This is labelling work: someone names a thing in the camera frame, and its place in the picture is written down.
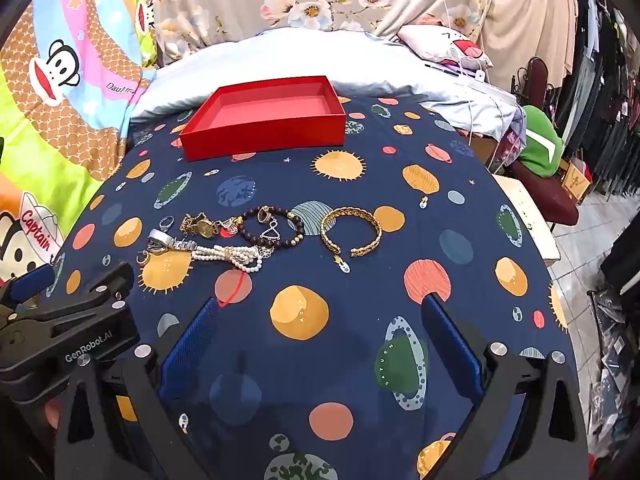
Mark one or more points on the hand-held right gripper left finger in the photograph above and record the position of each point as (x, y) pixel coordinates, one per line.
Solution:
(192, 345)

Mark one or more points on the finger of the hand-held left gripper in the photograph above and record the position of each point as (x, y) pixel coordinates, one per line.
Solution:
(30, 282)
(95, 287)

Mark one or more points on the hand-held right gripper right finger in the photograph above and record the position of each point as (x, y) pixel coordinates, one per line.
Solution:
(450, 345)

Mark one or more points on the gold hoop earring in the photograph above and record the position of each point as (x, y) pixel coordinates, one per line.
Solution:
(140, 259)

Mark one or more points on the silver clip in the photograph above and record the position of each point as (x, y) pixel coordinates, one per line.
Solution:
(160, 240)

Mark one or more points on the gold wristwatch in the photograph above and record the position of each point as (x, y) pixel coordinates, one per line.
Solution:
(202, 228)

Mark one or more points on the red cardboard box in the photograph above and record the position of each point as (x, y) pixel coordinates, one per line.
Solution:
(260, 135)

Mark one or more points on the navy planet print blanket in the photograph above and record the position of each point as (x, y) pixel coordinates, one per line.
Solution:
(350, 260)

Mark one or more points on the pile of plastic-wrapped packets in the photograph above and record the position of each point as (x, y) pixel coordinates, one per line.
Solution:
(612, 375)

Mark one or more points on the colourful cartoon monkey blanket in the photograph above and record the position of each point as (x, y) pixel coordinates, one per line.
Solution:
(60, 110)

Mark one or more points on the dark red chair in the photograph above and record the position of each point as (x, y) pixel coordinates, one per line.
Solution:
(555, 200)

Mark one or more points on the tan cardboard box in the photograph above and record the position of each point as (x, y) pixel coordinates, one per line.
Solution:
(576, 181)

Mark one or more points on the green cloth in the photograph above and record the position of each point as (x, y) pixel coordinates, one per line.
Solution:
(540, 150)

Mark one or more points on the rack of hanging clothes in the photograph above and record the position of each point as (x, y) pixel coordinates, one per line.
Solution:
(610, 110)

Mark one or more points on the white cartoon face pillow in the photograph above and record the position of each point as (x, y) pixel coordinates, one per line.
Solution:
(440, 42)

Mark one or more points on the light blue pillow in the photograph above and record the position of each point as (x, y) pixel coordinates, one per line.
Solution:
(300, 55)

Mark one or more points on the grey floral cloth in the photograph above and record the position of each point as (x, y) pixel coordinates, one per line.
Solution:
(225, 0)

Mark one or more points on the beige hanging curtain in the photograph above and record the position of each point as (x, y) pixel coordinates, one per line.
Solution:
(530, 20)

